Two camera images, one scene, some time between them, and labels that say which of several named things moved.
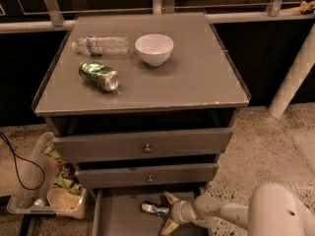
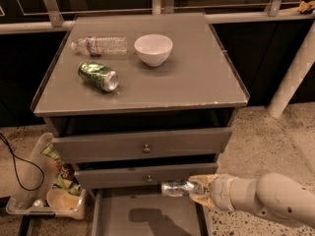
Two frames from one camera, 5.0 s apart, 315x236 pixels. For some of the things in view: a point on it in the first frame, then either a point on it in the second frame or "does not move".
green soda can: (99, 75) does not move
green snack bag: (50, 149) does not move
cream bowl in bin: (61, 199) does not move
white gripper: (177, 210) to (220, 191)
